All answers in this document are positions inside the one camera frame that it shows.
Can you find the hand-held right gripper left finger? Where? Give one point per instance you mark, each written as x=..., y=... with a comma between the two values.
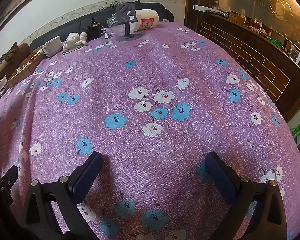
x=88, y=175

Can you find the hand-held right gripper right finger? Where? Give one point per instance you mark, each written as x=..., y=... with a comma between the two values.
x=220, y=175

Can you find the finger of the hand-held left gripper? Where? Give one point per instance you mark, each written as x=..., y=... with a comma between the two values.
x=8, y=178

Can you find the cardboard box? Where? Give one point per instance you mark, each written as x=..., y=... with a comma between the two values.
x=20, y=73

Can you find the purple floral tablecloth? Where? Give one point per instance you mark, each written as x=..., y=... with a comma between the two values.
x=140, y=67

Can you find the brown jacket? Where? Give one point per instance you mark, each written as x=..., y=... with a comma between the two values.
x=7, y=55

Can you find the thin booklet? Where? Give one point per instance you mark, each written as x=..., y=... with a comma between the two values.
x=71, y=50

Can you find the brick pattern wooden counter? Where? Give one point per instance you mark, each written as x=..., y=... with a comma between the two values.
x=260, y=55

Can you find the white cup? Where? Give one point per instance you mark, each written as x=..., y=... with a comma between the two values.
x=53, y=46

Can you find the small black box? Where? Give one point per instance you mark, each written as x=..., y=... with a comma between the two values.
x=92, y=31

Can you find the black leather sofa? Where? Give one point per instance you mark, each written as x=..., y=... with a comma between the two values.
x=72, y=25

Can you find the grey phone stand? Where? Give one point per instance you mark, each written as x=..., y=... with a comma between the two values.
x=126, y=11

